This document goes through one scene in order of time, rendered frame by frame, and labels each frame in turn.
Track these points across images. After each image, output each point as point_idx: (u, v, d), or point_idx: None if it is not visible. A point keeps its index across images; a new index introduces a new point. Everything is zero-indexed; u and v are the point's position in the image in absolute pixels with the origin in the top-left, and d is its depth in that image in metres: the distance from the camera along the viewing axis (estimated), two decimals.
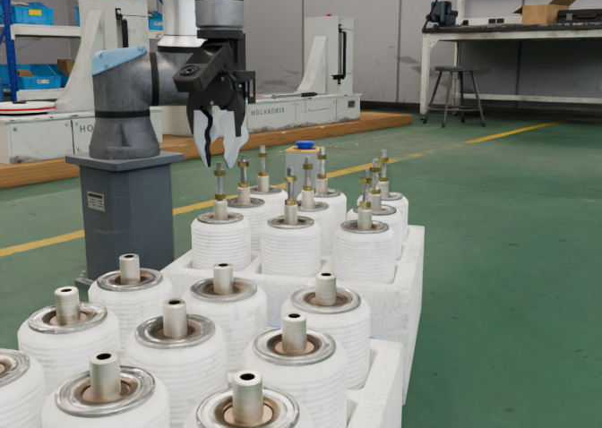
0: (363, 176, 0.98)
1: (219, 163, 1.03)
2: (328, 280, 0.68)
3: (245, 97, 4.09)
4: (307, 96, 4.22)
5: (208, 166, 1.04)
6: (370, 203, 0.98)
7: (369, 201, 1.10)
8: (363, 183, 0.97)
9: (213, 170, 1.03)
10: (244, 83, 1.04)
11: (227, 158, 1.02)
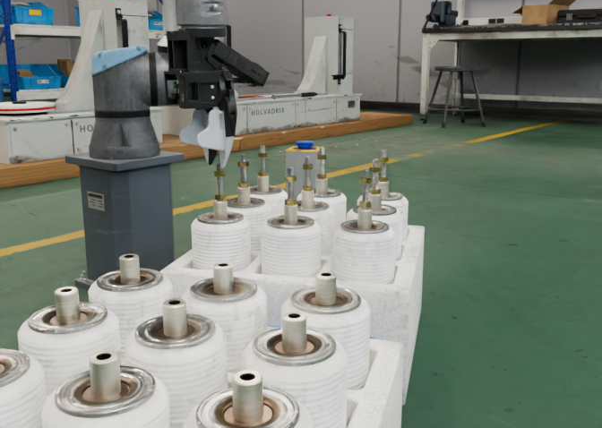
0: (363, 176, 0.98)
1: None
2: (328, 280, 0.68)
3: (245, 97, 4.09)
4: (307, 96, 4.22)
5: (223, 167, 1.02)
6: (370, 203, 0.98)
7: (369, 201, 1.10)
8: (363, 183, 0.97)
9: (221, 172, 1.03)
10: (178, 83, 0.99)
11: (210, 154, 1.04)
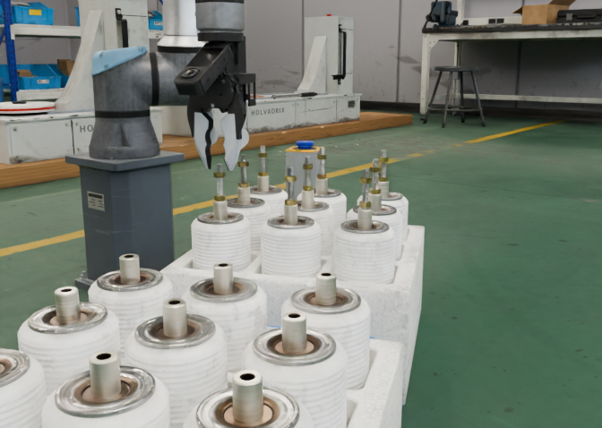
0: (363, 176, 0.98)
1: (218, 165, 1.03)
2: (328, 280, 0.68)
3: None
4: (307, 96, 4.22)
5: (208, 169, 1.04)
6: (370, 203, 0.98)
7: (369, 201, 1.10)
8: (363, 183, 0.97)
9: (214, 172, 1.04)
10: (244, 86, 1.04)
11: (227, 159, 1.03)
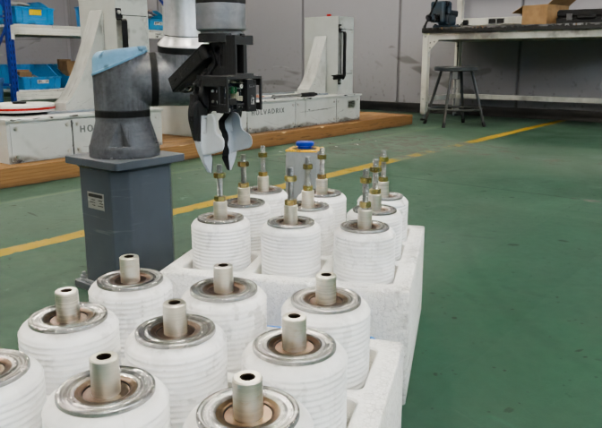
0: (363, 176, 0.98)
1: (221, 165, 1.03)
2: (328, 280, 0.68)
3: None
4: (307, 96, 4.22)
5: (227, 169, 1.05)
6: (370, 203, 0.98)
7: (369, 201, 1.10)
8: (363, 183, 0.97)
9: (219, 174, 1.03)
10: (224, 89, 0.96)
11: (211, 161, 1.02)
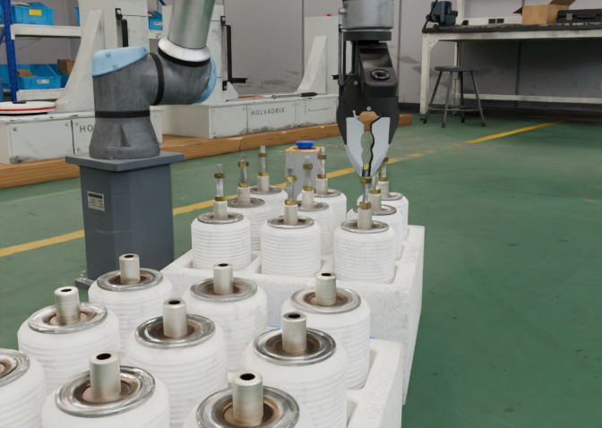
0: (365, 177, 0.98)
1: (221, 166, 1.03)
2: (328, 280, 0.68)
3: (245, 97, 4.09)
4: (307, 96, 4.22)
5: (361, 175, 0.98)
6: (365, 201, 1.00)
7: (369, 201, 1.10)
8: (371, 182, 0.98)
9: (216, 174, 1.03)
10: None
11: (368, 165, 0.98)
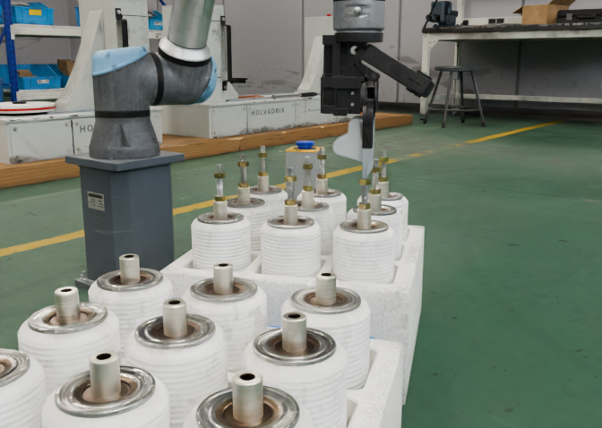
0: (362, 178, 0.98)
1: (221, 166, 1.03)
2: (328, 280, 0.68)
3: (245, 97, 4.09)
4: (307, 96, 4.22)
5: (365, 178, 0.98)
6: (369, 203, 0.99)
7: (369, 201, 1.10)
8: (367, 184, 0.98)
9: (216, 174, 1.03)
10: None
11: None
